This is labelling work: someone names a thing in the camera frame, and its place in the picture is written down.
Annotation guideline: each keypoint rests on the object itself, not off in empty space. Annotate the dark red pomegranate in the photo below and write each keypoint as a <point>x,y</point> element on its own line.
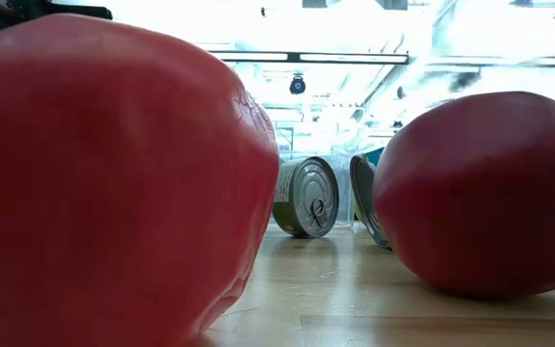
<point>484,193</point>

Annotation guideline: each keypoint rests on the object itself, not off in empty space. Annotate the green albacore tuna can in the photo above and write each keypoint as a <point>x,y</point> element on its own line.
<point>306,197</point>

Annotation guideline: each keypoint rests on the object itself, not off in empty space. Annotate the blue tuna can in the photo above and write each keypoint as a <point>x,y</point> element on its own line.
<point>363,197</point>

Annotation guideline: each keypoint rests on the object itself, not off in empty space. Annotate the black overhead camera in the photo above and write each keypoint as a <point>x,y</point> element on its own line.
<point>297,85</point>

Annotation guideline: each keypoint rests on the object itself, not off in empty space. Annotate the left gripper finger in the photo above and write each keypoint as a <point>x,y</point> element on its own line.
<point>82,12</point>

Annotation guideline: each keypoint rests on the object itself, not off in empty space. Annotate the red apple with yellow blush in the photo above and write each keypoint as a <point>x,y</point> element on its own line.
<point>113,183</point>

